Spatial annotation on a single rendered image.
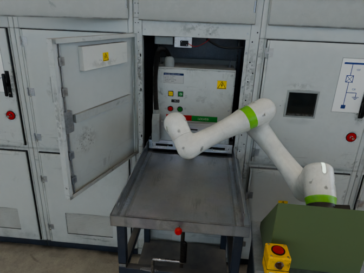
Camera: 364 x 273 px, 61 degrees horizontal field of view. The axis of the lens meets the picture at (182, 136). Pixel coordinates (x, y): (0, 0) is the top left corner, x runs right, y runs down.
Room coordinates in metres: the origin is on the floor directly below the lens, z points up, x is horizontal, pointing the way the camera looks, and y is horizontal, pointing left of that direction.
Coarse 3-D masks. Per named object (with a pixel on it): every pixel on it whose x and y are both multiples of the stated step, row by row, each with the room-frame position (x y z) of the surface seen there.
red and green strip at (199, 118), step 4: (188, 116) 1.83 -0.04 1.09; (192, 116) 1.83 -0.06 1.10; (196, 116) 1.83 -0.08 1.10; (200, 116) 1.82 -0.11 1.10; (204, 116) 1.82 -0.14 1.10; (208, 116) 1.82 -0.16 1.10; (188, 120) 1.83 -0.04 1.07; (192, 120) 1.83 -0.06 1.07; (196, 120) 1.83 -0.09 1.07; (200, 120) 1.82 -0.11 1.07; (204, 120) 1.82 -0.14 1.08; (208, 120) 1.82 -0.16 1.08; (212, 120) 1.82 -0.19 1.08; (216, 120) 1.82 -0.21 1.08
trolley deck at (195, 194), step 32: (160, 160) 1.70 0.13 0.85; (192, 160) 1.72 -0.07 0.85; (224, 160) 1.73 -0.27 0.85; (160, 192) 1.34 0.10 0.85; (192, 192) 1.35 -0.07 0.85; (224, 192) 1.36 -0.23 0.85; (128, 224) 1.13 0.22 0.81; (160, 224) 1.12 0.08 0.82; (192, 224) 1.11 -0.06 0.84; (224, 224) 1.10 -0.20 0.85
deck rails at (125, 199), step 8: (144, 152) 1.72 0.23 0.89; (144, 160) 1.68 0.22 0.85; (232, 160) 1.73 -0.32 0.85; (136, 168) 1.51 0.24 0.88; (144, 168) 1.58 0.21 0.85; (232, 168) 1.62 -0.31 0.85; (136, 176) 1.49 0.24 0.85; (232, 176) 1.53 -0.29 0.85; (128, 184) 1.33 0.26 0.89; (136, 184) 1.40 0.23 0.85; (232, 184) 1.44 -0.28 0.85; (128, 192) 1.32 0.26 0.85; (232, 192) 1.36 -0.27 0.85; (240, 192) 1.26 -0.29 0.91; (120, 200) 1.18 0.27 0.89; (128, 200) 1.25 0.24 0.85; (232, 200) 1.28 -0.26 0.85; (240, 200) 1.23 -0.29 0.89; (120, 208) 1.18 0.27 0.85; (240, 208) 1.20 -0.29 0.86; (240, 216) 1.16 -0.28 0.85; (240, 224) 1.10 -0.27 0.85
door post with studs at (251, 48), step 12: (252, 24) 1.77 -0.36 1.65; (252, 36) 1.76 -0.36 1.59; (252, 48) 1.76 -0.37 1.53; (252, 60) 1.76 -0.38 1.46; (252, 72) 1.76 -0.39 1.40; (252, 84) 1.76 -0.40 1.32; (240, 96) 1.77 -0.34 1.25; (240, 144) 1.76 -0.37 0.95; (240, 156) 1.76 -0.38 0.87; (240, 168) 1.76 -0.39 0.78
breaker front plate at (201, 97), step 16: (160, 80) 1.84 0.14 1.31; (192, 80) 1.83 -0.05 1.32; (208, 80) 1.82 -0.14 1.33; (224, 80) 1.82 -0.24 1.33; (160, 96) 1.84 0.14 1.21; (176, 96) 1.84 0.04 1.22; (192, 96) 1.83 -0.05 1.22; (208, 96) 1.82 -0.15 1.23; (224, 96) 1.82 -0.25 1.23; (160, 112) 1.84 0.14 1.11; (192, 112) 1.83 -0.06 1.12; (208, 112) 1.82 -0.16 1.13; (224, 112) 1.81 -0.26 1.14
